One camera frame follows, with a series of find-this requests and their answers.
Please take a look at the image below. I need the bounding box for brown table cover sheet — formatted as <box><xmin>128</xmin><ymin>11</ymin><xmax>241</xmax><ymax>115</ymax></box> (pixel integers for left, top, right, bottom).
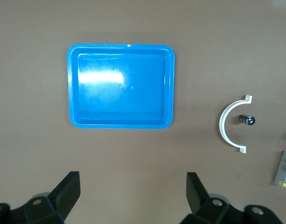
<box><xmin>0</xmin><ymin>0</ymin><xmax>286</xmax><ymax>224</ymax></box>

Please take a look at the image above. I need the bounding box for metal mesh power supply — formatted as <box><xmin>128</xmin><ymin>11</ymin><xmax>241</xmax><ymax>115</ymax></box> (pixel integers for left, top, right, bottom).
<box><xmin>273</xmin><ymin>150</ymin><xmax>286</xmax><ymax>189</ymax></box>

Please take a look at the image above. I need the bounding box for large white half-ring clamp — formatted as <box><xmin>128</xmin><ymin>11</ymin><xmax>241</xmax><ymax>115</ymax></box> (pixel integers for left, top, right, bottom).
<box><xmin>219</xmin><ymin>94</ymin><xmax>253</xmax><ymax>154</ymax></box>

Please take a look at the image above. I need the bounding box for black cylindrical capacitor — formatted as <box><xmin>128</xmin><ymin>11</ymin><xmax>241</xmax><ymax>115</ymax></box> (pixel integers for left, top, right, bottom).
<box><xmin>238</xmin><ymin>114</ymin><xmax>256</xmax><ymax>125</ymax></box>

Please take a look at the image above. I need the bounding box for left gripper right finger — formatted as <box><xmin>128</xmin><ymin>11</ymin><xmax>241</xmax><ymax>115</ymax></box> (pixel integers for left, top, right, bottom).
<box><xmin>180</xmin><ymin>172</ymin><xmax>284</xmax><ymax>224</ymax></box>

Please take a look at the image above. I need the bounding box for blue plastic tray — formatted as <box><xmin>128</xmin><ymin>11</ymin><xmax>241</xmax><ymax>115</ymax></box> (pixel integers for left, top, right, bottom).
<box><xmin>67</xmin><ymin>43</ymin><xmax>176</xmax><ymax>129</ymax></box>

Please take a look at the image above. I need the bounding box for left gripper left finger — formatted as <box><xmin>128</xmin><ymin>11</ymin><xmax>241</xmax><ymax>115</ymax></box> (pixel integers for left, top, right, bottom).
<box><xmin>0</xmin><ymin>171</ymin><xmax>81</xmax><ymax>224</ymax></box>

